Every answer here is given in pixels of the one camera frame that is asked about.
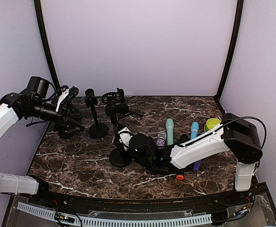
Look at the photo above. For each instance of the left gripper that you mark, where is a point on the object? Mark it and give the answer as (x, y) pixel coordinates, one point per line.
(63, 109)

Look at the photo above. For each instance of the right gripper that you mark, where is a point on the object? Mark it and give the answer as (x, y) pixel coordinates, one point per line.
(122, 144)

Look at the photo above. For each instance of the black round-base stand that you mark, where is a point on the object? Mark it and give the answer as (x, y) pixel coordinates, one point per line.
(73, 113)
(69, 128)
(117, 162)

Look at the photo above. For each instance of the black round-base stand clamp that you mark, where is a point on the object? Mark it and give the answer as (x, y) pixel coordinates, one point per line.
(98, 129)

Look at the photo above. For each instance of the black tripod shock-mount stand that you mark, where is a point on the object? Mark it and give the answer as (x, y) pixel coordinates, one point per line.
(116, 99)

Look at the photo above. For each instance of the silver glitter microphone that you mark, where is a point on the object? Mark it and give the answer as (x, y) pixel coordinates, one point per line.
(161, 139)

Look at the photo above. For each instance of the mint green microphone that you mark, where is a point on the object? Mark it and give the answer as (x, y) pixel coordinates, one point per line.
(169, 131)

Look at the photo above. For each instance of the blue microphone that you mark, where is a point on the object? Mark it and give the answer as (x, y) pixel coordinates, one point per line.
(194, 130)

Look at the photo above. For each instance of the purple microphone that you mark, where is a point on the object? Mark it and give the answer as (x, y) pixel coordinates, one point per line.
(196, 166)

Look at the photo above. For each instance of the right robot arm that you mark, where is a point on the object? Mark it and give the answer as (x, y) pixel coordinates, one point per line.
(234, 134)

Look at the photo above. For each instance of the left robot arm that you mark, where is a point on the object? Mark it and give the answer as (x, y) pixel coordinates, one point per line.
(33, 103)

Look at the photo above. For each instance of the lime green bowl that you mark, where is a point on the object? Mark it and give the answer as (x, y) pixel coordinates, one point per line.
(211, 123)

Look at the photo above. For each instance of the green circuit board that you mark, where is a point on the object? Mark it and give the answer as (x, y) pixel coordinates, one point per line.
(63, 218)

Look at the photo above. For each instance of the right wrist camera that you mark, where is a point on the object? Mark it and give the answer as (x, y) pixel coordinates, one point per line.
(124, 135)

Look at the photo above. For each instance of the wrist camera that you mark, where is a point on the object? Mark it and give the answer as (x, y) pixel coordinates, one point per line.
(124, 135)
(66, 97)

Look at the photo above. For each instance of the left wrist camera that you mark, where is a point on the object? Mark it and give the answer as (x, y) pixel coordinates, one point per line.
(66, 97)

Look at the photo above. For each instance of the white slotted cable duct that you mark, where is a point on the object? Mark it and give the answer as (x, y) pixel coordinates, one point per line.
(113, 219)

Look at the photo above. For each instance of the right black frame post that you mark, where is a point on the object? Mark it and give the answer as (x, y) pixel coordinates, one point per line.
(231, 50)

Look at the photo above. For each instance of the black frame post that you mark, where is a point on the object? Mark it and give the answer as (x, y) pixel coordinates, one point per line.
(45, 43)
(231, 50)

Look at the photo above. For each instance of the left black frame post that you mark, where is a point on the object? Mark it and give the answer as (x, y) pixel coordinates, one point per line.
(45, 43)

